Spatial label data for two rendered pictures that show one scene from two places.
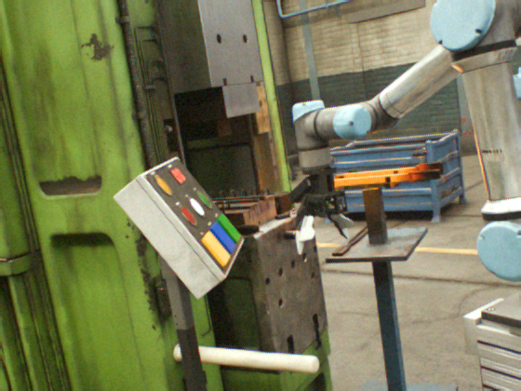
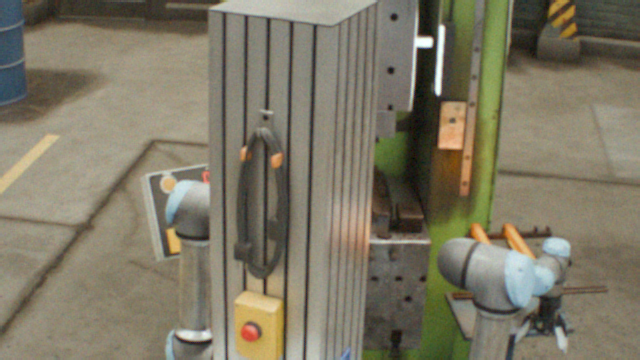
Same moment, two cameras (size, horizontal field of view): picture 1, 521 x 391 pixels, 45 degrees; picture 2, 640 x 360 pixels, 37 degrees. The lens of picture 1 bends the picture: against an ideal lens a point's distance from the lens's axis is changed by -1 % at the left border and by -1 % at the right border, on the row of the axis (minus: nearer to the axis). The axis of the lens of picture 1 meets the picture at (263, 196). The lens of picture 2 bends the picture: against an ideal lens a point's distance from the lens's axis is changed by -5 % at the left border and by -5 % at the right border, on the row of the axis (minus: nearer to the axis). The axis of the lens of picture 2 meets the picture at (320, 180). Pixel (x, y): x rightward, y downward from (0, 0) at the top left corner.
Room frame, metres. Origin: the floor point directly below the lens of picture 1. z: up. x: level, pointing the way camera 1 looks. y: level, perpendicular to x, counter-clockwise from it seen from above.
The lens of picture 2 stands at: (0.13, -2.43, 2.47)
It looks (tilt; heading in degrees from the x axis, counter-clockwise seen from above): 24 degrees down; 55
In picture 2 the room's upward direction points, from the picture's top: 2 degrees clockwise
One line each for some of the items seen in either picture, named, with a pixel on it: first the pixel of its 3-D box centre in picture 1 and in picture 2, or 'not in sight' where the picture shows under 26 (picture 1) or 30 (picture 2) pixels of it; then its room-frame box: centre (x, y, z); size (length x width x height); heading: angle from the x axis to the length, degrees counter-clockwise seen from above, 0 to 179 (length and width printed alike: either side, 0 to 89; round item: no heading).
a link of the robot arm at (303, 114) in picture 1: (311, 125); not in sight; (1.49, -0.14, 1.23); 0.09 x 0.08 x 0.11; 40
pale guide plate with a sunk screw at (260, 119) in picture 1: (259, 110); (451, 125); (2.33, -0.03, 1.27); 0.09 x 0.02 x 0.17; 149
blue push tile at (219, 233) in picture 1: (221, 238); not in sight; (1.45, 0.11, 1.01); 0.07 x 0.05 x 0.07; 174
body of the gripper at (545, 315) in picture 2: not in sight; (546, 311); (1.96, -0.89, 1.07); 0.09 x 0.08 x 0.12; 32
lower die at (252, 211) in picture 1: (207, 214); (355, 196); (2.10, 0.20, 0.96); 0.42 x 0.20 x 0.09; 59
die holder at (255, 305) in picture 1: (226, 284); (366, 259); (2.15, 0.18, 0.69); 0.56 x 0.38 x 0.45; 59
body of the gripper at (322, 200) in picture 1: (322, 192); not in sight; (1.48, -0.14, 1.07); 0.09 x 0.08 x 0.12; 32
